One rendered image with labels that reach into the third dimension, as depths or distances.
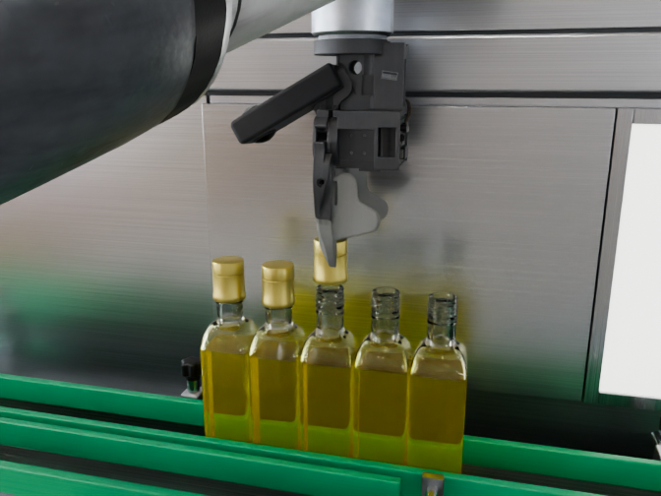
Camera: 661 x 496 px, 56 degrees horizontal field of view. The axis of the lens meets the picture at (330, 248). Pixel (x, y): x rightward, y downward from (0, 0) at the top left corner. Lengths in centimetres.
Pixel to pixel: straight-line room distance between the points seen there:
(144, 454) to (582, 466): 47
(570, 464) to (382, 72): 45
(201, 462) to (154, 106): 58
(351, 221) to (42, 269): 55
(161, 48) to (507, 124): 58
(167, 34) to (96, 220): 78
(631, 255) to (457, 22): 32
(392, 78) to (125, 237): 48
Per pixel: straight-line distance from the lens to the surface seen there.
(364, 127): 57
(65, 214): 96
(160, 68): 17
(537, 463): 75
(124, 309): 95
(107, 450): 77
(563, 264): 75
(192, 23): 17
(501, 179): 73
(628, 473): 76
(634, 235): 76
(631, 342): 80
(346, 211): 59
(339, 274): 63
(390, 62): 59
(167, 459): 74
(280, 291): 65
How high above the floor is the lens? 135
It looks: 15 degrees down
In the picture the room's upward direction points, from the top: straight up
